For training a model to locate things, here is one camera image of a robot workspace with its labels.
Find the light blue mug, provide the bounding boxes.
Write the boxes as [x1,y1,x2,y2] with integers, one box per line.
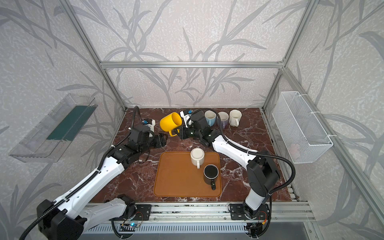
[204,110,217,127]

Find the green circuit board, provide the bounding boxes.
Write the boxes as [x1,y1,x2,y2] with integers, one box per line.
[120,223,141,232]

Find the brown rectangular tray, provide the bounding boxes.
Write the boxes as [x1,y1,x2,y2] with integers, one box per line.
[154,152,222,198]

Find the purple mug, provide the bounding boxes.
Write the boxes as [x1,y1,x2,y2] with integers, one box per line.
[217,112,229,129]

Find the aluminium front rail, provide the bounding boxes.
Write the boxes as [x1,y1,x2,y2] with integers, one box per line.
[74,200,315,224]

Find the yellow mug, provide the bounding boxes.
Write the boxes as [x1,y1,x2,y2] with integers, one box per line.
[160,112,183,137]

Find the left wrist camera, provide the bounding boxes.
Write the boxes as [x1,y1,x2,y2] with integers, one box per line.
[142,118,156,132]

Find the white faceted mug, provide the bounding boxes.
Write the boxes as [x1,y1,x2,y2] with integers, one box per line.
[229,110,242,127]

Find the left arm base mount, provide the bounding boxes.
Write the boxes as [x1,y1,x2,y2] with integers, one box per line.
[120,204,152,222]

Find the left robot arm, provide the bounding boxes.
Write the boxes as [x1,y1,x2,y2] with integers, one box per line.
[20,119,168,240]

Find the cream white mug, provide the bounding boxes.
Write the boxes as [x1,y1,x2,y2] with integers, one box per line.
[190,148,205,169]

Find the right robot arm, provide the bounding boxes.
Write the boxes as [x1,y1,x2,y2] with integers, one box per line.
[173,108,296,219]

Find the black mug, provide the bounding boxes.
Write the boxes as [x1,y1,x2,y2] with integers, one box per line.
[203,164,219,191]

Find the clear plastic wall bin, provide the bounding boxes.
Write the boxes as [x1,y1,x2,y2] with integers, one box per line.
[9,94,98,163]

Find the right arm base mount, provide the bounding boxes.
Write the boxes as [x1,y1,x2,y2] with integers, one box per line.
[228,203,270,221]

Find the white wire basket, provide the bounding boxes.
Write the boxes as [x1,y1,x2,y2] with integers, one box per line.
[272,91,333,164]

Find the pink object in basket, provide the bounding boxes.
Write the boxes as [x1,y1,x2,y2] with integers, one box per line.
[289,144,301,161]

